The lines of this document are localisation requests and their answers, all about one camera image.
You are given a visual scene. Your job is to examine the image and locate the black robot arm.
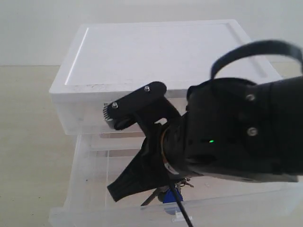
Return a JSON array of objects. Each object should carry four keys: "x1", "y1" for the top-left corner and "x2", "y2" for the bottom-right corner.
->
[{"x1": 103, "y1": 77, "x2": 303, "y2": 201}]

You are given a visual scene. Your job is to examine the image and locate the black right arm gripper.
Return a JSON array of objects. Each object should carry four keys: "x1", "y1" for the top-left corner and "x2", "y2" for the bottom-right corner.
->
[{"x1": 103, "y1": 81, "x2": 189, "y2": 202}]

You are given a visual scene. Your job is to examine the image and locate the keys with blue fob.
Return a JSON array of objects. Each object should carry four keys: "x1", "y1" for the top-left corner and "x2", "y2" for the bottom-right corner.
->
[{"x1": 141, "y1": 178, "x2": 194, "y2": 206}]

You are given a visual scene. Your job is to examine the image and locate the wide clear drawer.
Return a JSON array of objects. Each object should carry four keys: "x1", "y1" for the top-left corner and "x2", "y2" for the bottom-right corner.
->
[{"x1": 49, "y1": 132, "x2": 303, "y2": 227}]

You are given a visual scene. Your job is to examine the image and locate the translucent white drawer cabinet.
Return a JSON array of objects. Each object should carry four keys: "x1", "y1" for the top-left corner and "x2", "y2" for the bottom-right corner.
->
[{"x1": 49, "y1": 19, "x2": 284, "y2": 197}]

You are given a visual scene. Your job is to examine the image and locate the black cable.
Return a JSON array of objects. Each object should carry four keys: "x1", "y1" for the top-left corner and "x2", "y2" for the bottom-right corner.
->
[{"x1": 210, "y1": 39, "x2": 303, "y2": 80}]

